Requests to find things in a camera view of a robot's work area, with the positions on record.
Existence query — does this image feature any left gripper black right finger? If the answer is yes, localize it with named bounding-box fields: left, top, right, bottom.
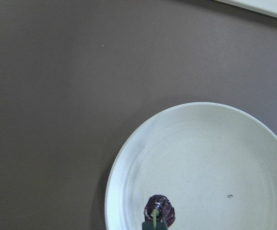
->
left=156, top=222, right=168, bottom=230

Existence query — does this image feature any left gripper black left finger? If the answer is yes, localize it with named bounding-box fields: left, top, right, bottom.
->
left=142, top=221, right=154, bottom=230

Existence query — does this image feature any cream rectangular tray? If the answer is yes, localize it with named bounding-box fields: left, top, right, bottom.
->
left=219, top=0, right=277, bottom=18

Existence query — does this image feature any white round plate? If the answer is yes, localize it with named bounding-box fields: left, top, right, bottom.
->
left=104, top=103, right=277, bottom=230

